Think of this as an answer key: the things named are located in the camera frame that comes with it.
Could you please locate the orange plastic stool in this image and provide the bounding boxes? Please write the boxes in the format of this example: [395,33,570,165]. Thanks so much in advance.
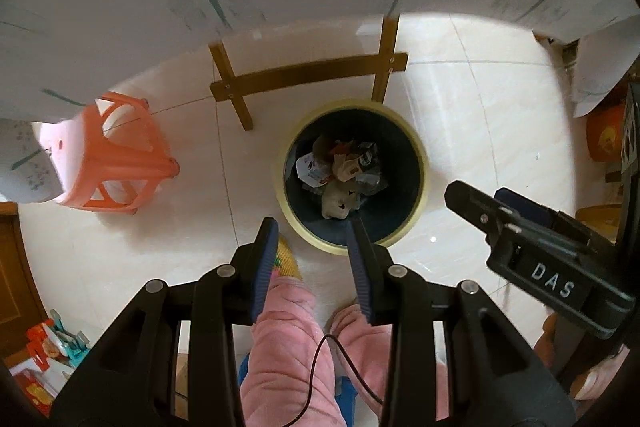
[38,91,180,216]

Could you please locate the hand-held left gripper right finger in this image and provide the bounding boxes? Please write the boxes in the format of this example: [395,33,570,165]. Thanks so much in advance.
[346,217,577,427]

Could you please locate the yellow object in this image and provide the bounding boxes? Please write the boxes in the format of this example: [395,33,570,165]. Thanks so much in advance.
[574,204,624,238]

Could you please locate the thin black cable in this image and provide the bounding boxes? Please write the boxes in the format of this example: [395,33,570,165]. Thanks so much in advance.
[279,334,386,427]

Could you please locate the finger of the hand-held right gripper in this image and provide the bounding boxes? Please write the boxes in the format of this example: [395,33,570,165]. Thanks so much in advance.
[444,179,522,249]
[493,187,556,229]

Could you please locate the brown wooden door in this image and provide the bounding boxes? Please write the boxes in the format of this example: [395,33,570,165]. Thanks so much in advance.
[0,201,51,324]

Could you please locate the colourful packaged goods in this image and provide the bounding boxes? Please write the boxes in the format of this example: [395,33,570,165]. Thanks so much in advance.
[9,309,94,418]

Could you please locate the yellow slipper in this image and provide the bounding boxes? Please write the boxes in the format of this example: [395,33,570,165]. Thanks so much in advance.
[272,234,304,281]

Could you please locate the pile of discarded packaging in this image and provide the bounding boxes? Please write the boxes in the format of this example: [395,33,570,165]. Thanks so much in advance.
[295,134,390,220]

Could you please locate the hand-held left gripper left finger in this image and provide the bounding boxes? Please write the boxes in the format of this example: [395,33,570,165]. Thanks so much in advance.
[49,217,280,427]

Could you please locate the pink fleece pants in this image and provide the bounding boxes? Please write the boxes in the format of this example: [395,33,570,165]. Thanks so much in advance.
[238,274,451,427]

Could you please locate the dark bin with yellow rim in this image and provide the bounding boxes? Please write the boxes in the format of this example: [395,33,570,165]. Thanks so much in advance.
[274,100,430,257]

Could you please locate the person's right hand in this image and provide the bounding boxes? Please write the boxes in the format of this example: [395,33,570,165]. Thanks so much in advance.
[574,346,632,403]

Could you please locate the wooden table frame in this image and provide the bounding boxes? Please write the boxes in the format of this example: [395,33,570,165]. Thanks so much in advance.
[208,14,409,133]

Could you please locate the orange box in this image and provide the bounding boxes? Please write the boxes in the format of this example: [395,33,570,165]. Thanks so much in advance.
[585,101,629,163]

